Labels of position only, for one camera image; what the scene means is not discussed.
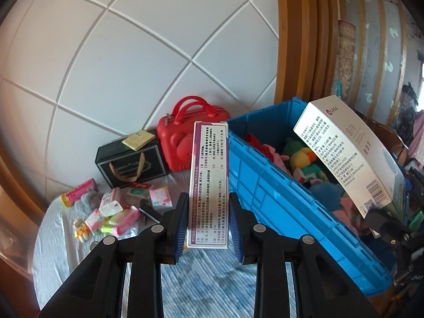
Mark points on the blue plush toy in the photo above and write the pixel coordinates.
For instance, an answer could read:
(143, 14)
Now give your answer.
(326, 195)

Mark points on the pink yellow can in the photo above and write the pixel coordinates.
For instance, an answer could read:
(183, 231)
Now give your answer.
(79, 192)

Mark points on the light striped bed sheet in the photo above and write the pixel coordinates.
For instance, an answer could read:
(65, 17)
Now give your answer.
(59, 255)

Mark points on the pile of hanging clothes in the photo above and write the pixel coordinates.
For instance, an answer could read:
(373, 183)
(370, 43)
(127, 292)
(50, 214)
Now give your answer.
(410, 116)

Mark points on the grey patterned wardrobe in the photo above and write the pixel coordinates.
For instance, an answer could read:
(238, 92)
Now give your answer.
(377, 39)

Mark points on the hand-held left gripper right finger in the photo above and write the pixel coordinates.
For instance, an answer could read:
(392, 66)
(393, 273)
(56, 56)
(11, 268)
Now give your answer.
(236, 235)

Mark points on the blue plastic crate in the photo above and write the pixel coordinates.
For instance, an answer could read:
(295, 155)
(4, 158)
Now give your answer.
(265, 188)

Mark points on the white padded headboard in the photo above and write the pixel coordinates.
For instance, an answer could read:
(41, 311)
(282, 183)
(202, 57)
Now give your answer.
(132, 56)

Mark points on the purple white medicine box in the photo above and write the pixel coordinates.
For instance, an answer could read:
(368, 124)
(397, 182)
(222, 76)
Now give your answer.
(207, 188)

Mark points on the red green medicine box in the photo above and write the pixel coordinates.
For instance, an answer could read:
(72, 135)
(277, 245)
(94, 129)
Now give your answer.
(137, 191)

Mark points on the white tissue pack pink top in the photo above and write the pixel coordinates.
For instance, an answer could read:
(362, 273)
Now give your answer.
(111, 207)

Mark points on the wooden chair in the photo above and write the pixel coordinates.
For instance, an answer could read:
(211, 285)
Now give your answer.
(387, 135)

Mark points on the small bear doll yellow dress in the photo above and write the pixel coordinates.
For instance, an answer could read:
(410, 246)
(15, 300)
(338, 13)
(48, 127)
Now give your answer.
(81, 232)

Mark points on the large white medicine box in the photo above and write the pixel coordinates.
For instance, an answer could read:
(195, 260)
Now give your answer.
(331, 145)

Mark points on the red plush toy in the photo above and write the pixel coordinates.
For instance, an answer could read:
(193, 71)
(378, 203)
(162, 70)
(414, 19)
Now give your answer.
(254, 140)

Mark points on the patterned wall hanging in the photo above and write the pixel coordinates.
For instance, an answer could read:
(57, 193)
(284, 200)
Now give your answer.
(344, 56)

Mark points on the small gold box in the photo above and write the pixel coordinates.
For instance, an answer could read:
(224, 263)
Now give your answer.
(138, 140)

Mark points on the pink white pad pack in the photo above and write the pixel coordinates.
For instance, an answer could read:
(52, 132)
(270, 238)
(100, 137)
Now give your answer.
(160, 197)

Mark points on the grey plush toy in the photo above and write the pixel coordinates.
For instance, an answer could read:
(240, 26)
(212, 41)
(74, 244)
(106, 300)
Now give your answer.
(87, 202)

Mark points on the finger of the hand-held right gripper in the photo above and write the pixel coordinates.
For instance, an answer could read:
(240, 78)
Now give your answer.
(415, 185)
(387, 225)

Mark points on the green yellow pad pack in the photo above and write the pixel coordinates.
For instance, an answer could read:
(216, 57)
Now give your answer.
(107, 228)

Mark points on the pink green pad pack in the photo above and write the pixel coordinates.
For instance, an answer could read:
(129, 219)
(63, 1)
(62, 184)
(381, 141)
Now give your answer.
(96, 220)

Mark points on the pink striped plush toy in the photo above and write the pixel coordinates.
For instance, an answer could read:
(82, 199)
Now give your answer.
(275, 159)

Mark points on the red bear suitcase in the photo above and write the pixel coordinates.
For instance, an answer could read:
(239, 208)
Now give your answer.
(175, 145)

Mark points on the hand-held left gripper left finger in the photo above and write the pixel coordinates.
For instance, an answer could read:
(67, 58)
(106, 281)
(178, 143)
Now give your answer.
(181, 235)

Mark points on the green yellow plush toy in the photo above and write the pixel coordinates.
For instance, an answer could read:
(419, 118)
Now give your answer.
(301, 155)

